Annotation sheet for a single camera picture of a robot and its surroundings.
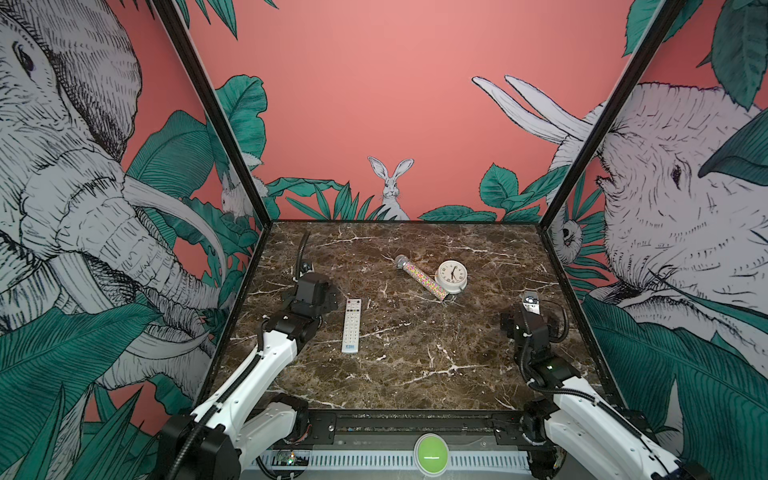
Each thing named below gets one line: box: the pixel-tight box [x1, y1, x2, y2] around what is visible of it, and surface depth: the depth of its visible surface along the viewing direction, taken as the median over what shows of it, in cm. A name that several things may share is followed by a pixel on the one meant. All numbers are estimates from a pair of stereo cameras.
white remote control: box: [342, 298, 362, 353], surface depth 92 cm
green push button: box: [413, 432, 449, 477], surface depth 71 cm
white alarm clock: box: [435, 260, 468, 294], surface depth 102 cm
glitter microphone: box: [395, 254, 449, 302], surface depth 103 cm
